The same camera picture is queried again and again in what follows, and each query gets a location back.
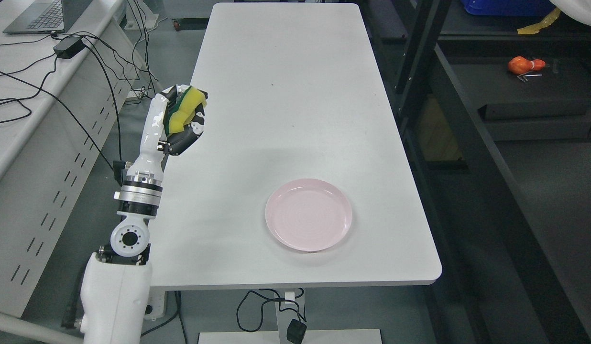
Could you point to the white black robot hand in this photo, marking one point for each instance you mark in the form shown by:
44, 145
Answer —
154, 142

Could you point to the green yellow sponge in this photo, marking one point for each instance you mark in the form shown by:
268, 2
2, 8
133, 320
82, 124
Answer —
187, 110

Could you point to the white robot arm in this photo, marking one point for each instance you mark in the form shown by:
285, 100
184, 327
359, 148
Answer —
117, 278

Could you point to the dark grey metal shelf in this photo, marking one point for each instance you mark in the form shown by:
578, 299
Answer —
502, 162

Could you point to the white side desk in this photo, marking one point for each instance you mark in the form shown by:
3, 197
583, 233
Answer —
54, 115

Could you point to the black power adapter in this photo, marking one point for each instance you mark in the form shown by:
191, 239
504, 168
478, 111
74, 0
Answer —
69, 47

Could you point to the white power strip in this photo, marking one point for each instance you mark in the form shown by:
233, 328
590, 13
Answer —
156, 305

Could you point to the grey laptop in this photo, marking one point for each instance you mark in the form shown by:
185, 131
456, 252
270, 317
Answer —
46, 16

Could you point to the pink round plate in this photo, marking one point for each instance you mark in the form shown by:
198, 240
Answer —
308, 215

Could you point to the blue plastic bin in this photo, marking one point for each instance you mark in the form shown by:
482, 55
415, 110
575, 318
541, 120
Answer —
508, 8

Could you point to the orange toy gourd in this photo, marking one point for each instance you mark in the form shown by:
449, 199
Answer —
519, 65

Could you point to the yellow tape strip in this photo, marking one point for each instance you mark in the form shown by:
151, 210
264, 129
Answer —
544, 23

